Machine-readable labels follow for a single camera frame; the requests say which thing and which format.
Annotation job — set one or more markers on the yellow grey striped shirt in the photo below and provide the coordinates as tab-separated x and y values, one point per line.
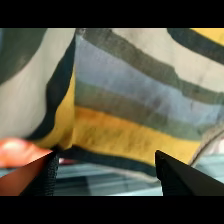
133	100

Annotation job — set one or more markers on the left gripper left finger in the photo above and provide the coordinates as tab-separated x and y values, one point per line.
40	180

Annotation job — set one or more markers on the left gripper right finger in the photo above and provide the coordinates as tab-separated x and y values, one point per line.
186	183

